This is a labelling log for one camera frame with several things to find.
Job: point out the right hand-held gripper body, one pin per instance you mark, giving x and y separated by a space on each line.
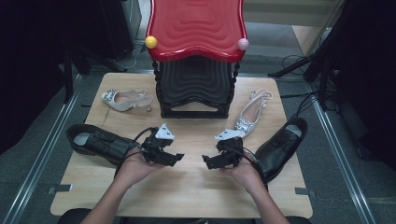
232 149

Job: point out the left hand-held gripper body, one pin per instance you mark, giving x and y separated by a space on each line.
155 146

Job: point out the white jewelled slingback heel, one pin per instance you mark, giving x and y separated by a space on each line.
123 106
249 119

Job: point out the black leather shoe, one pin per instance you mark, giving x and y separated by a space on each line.
102 144
277 152

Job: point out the red and black shoe rack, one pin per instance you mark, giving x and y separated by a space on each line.
196 28

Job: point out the person's left hand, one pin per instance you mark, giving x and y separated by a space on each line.
137 169

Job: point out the person's right hand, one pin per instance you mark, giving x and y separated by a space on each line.
249 175

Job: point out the grey tape strip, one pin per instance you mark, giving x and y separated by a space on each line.
303 191
60 188

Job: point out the black stand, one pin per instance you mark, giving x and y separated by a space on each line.
68 81

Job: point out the black tripod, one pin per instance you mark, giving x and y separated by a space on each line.
323 77

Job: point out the metal floor rail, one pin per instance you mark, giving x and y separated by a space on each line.
40 158
342 168

